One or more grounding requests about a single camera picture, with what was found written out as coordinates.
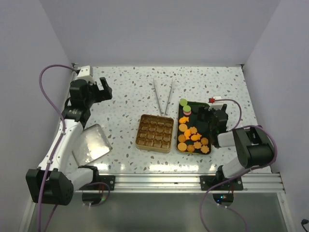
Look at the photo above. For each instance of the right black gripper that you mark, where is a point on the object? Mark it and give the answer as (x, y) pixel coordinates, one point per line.
(204, 109)

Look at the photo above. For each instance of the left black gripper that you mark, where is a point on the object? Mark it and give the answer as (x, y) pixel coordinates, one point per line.
(102, 94)

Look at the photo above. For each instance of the fish cookie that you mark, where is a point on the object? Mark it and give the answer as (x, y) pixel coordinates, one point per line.
(187, 134)
(195, 137)
(183, 120)

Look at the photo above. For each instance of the silver metal tongs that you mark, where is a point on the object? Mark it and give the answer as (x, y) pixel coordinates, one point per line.
(163, 90)

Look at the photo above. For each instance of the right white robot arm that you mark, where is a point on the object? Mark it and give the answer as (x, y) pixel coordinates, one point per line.
(255, 148)

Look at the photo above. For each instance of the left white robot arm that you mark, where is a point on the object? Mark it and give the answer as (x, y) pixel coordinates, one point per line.
(48, 183)

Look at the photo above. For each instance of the green cookie tray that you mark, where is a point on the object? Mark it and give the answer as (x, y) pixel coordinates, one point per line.
(192, 123)

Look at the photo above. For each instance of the pink macaron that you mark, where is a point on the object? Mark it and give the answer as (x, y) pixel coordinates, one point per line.
(187, 113)

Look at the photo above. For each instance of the lower green macaron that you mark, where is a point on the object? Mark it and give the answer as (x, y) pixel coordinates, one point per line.
(186, 108)

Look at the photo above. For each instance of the green macaron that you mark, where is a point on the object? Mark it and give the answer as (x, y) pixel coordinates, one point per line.
(183, 102)
(186, 108)

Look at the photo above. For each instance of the upper green macaron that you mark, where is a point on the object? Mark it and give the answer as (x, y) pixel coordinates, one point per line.
(183, 102)

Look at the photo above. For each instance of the swirl butter cookie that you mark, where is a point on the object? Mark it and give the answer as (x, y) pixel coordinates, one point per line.
(190, 148)

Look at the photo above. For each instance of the bottom large round cookie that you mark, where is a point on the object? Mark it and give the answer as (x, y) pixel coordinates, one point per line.
(182, 147)

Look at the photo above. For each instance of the silver tin lid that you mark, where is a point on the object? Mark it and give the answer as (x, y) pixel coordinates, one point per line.
(90, 145)

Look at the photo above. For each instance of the gold cookie tin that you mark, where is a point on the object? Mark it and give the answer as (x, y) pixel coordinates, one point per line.
(154, 133)

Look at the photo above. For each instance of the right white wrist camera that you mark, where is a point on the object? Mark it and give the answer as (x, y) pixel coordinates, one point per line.
(215, 103)

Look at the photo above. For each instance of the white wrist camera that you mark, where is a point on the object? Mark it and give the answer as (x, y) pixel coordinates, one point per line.
(86, 73)
(215, 103)

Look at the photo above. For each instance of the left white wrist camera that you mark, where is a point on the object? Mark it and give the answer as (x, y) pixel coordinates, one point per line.
(86, 73)

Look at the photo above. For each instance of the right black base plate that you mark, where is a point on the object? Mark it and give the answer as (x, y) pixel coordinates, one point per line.
(220, 183)

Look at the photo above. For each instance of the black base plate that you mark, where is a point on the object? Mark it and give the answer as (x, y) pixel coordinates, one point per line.
(107, 179)
(220, 183)

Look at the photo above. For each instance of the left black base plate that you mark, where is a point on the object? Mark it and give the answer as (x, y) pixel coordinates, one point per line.
(107, 179)

